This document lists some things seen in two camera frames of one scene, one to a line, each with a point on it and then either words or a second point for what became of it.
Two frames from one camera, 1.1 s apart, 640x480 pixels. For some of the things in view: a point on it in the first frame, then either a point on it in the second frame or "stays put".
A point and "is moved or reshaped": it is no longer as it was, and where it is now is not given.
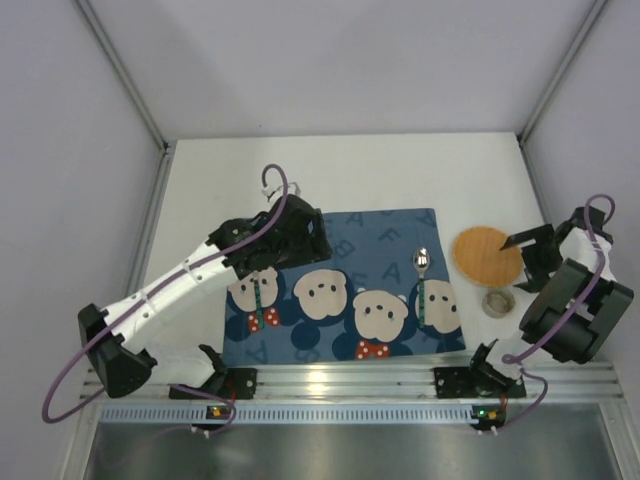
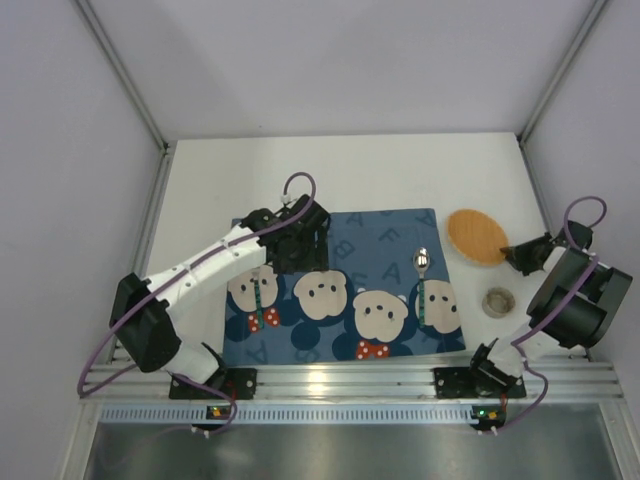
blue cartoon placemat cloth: (385, 290) stays put
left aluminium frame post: (124, 71) stays put
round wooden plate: (479, 258) is moved or reshaped
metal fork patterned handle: (259, 310) stays put
